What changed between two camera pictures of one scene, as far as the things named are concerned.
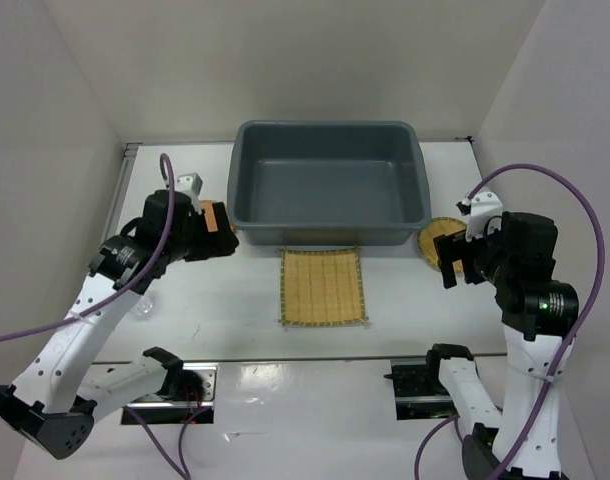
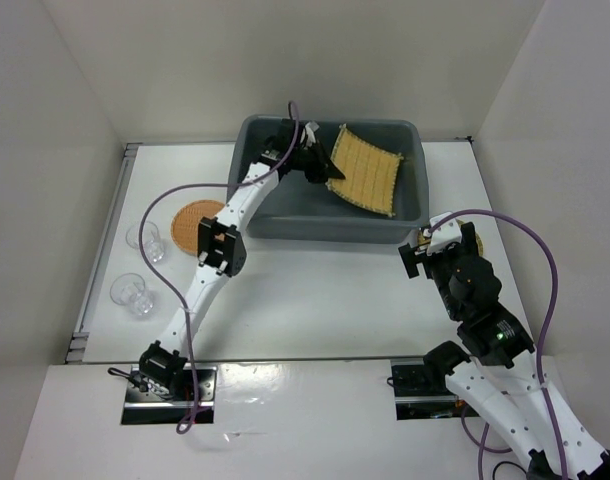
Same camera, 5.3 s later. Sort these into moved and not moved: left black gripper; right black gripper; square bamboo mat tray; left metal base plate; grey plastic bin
Moved: square bamboo mat tray; left black gripper; right black gripper
Not moved: left metal base plate; grey plastic bin
